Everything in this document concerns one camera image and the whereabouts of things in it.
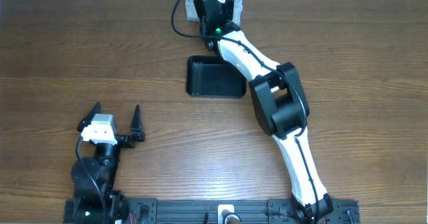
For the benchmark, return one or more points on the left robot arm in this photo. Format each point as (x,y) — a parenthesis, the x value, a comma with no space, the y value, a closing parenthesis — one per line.
(100,170)

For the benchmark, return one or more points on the mounting rail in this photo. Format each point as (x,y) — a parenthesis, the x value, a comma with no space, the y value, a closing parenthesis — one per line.
(187,210)

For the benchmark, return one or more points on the black tray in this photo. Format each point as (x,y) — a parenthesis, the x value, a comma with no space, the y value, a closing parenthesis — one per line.
(220,83)

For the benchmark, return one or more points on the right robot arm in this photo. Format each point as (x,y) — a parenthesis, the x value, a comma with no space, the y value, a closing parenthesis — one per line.
(297,164)

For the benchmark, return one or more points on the clear test tube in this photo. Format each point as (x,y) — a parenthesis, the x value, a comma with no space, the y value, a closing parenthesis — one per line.
(195,78)

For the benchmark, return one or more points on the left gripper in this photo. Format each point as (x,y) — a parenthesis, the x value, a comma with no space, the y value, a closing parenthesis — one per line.
(128,139)

